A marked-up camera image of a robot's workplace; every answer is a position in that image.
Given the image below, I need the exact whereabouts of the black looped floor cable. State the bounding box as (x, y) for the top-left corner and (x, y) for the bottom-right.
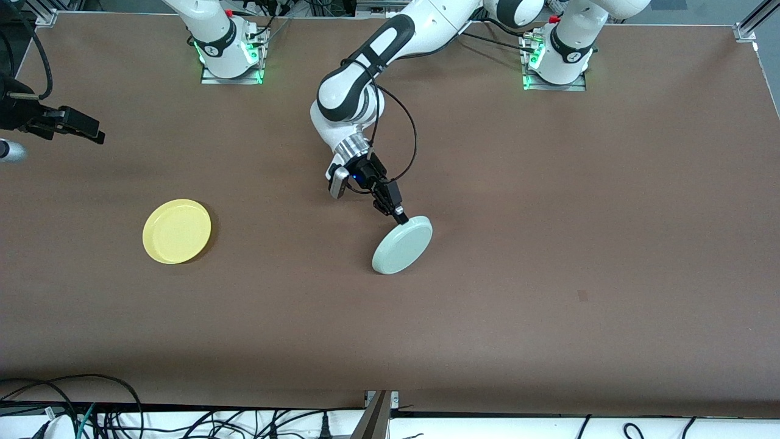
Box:
(0, 379), (77, 439)
(0, 373), (144, 439)

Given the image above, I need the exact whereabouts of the aluminium frame corner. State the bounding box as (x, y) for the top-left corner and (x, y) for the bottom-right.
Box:
(734, 0), (780, 43)
(24, 0), (59, 28)

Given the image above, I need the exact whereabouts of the small metal bracket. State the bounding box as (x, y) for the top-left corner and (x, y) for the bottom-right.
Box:
(364, 390), (400, 410)

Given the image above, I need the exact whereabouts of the grey power strip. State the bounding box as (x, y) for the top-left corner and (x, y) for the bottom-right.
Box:
(356, 0), (410, 18)

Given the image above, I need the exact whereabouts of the green cable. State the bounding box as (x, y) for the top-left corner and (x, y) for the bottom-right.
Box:
(76, 402), (98, 439)

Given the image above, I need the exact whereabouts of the light green plate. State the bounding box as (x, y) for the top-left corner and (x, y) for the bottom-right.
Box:
(372, 215), (434, 275)

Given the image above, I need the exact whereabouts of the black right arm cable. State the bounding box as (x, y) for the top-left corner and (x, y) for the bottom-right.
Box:
(0, 0), (54, 101)

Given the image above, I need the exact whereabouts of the black cable on table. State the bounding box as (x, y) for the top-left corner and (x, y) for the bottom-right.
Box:
(460, 32), (537, 53)

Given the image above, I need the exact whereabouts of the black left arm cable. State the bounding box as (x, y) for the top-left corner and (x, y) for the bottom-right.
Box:
(340, 55), (419, 195)

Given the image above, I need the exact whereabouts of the yellow plate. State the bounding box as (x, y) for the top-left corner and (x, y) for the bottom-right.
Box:
(142, 199), (212, 265)

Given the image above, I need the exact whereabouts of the black arm base cable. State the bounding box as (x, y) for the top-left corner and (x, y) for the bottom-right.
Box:
(244, 9), (293, 48)

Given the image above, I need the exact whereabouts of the aluminium profile beam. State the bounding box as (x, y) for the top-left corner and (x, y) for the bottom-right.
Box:
(350, 390), (394, 439)

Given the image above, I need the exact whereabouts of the brown table cover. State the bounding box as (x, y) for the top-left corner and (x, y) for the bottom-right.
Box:
(0, 11), (780, 418)

